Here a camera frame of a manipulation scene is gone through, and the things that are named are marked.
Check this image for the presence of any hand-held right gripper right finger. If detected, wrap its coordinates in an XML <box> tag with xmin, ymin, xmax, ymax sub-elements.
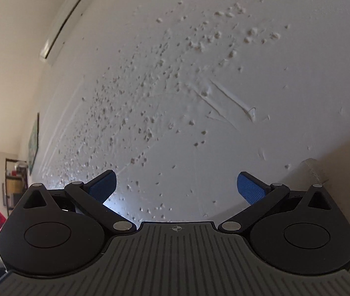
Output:
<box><xmin>217</xmin><ymin>171</ymin><xmax>336</xmax><ymax>234</ymax></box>

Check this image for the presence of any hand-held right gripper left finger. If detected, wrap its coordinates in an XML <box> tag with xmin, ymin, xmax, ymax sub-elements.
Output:
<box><xmin>22</xmin><ymin>169</ymin><xmax>136</xmax><ymax>234</ymax></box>

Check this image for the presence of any dark wooden shelf unit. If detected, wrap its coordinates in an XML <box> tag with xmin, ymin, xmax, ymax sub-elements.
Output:
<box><xmin>3</xmin><ymin>158</ymin><xmax>29</xmax><ymax>210</ymax></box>

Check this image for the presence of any framed wall picture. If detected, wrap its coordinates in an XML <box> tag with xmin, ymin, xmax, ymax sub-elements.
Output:
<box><xmin>28</xmin><ymin>113</ymin><xmax>40</xmax><ymax>175</ymax></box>

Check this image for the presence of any white wall air conditioner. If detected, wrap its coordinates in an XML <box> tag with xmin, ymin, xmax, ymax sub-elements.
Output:
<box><xmin>39</xmin><ymin>0</ymin><xmax>101</xmax><ymax>66</ymax></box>

